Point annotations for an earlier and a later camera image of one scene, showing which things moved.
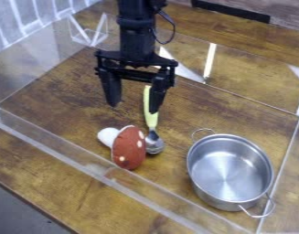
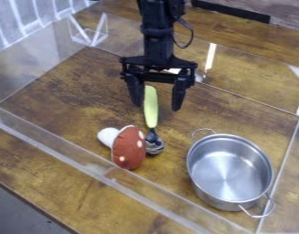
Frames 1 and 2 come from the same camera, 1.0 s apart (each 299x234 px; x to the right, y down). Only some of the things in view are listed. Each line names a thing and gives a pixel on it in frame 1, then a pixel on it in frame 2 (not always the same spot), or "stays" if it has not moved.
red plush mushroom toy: [127, 143] stays
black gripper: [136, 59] -> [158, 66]
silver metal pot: [230, 171] stays
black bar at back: [235, 12] stays
